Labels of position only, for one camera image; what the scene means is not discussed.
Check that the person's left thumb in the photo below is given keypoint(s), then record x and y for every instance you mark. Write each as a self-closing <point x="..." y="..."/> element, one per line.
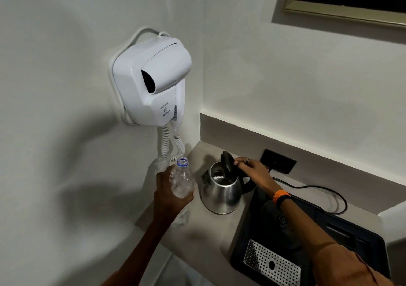
<point x="169" y="172"/>

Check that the person's right forearm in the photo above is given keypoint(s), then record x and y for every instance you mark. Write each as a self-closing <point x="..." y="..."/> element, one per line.
<point x="326" y="243"/>

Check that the black wall power socket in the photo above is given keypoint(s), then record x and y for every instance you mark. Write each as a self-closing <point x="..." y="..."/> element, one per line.
<point x="278" y="161"/>

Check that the person's right fingers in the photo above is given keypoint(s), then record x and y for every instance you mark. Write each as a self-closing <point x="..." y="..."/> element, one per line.
<point x="242" y="163"/>

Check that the person's left hand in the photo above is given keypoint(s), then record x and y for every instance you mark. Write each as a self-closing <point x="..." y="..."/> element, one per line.
<point x="166" y="197"/>

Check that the person's left forearm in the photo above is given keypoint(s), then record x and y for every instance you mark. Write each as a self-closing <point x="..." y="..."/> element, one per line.
<point x="139" y="252"/>

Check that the clear plastic water bottle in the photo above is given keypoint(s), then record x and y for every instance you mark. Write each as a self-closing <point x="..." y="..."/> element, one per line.
<point x="181" y="178"/>

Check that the perforated metal drip grate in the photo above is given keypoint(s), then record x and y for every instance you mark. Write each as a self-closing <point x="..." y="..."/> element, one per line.
<point x="271" y="263"/>

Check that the black tray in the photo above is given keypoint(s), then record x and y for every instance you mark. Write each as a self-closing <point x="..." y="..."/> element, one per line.
<point x="333" y="232"/>

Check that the black kettle base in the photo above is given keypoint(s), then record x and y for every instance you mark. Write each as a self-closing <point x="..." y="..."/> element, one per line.
<point x="279" y="221"/>

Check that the orange wristband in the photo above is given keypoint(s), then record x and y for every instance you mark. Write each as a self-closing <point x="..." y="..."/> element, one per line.
<point x="281" y="196"/>

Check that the white wall-mounted hair dryer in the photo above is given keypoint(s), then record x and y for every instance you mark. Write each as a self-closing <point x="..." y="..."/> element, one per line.
<point x="150" y="79"/>

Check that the person's right hand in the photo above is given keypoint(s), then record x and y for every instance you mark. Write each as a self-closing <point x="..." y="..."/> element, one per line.
<point x="256" y="172"/>

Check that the stainless steel electric kettle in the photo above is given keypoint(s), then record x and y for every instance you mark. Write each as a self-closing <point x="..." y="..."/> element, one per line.
<point x="222" y="190"/>

